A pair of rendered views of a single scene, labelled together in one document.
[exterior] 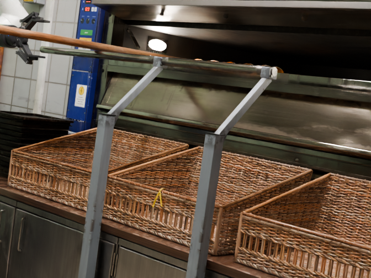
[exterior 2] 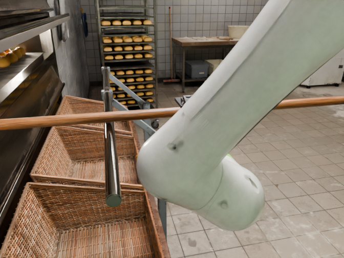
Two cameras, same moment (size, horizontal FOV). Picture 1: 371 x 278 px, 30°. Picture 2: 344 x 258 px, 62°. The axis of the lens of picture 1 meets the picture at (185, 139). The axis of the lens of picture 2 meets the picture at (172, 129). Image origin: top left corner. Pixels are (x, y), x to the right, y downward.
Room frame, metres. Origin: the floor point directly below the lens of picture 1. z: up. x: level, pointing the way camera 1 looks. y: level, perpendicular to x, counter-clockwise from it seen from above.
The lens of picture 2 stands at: (3.27, 1.00, 1.49)
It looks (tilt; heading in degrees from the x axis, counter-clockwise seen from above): 23 degrees down; 215
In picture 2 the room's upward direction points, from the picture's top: straight up
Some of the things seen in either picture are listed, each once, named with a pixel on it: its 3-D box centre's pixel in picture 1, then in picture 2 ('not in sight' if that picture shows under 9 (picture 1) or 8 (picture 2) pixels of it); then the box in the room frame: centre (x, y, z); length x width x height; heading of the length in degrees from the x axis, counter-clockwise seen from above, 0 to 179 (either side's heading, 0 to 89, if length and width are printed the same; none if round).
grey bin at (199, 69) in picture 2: not in sight; (196, 68); (-1.54, -1.82, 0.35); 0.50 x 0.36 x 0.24; 48
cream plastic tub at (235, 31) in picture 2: not in sight; (238, 31); (-2.23, -1.31, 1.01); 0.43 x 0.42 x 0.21; 138
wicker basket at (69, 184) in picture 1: (97, 164); (90, 249); (2.82, 0.34, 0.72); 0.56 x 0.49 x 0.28; 49
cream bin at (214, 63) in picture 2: not in sight; (216, 67); (-1.85, -1.54, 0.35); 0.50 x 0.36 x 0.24; 49
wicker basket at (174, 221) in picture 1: (205, 193); (94, 164); (2.43, -0.10, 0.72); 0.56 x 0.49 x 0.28; 47
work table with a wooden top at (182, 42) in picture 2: not in sight; (230, 62); (-2.06, -1.35, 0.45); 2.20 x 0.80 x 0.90; 138
